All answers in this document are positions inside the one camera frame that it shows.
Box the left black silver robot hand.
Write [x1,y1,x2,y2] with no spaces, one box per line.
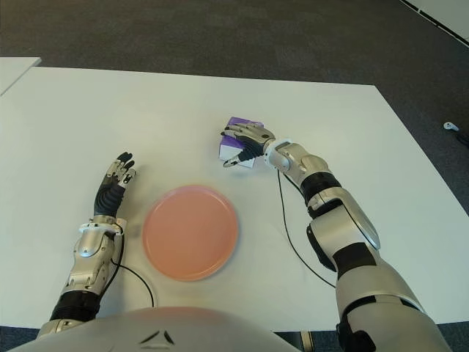
[93,150,137,217]

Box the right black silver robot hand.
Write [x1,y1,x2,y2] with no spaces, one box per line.
[218,122,276,169]

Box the purple tissue paper pack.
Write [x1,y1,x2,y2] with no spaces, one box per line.
[218,116,265,169]

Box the pink round plate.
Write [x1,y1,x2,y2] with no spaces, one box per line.
[141,184,241,282]

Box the grey robot torso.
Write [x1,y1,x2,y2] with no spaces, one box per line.
[14,307,305,352]

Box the white side table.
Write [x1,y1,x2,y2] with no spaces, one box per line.
[0,56,43,97]

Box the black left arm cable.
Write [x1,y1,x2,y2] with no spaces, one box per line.
[109,234,157,308]

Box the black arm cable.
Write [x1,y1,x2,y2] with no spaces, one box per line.
[109,234,157,308]
[276,170,337,289]

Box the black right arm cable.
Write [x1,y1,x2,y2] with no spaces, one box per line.
[276,170,337,289]

